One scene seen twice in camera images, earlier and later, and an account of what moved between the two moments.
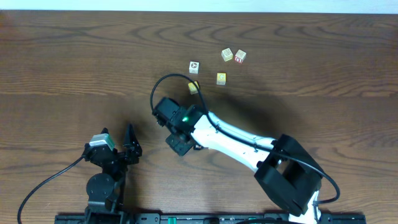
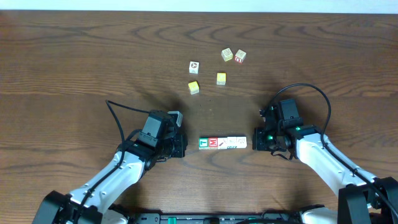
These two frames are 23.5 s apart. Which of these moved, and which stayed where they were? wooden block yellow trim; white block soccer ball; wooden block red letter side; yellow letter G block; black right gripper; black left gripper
Moved: black left gripper; black right gripper
Stayed: yellow letter G block; wooden block red letter side; wooden block yellow trim; white block soccer ball
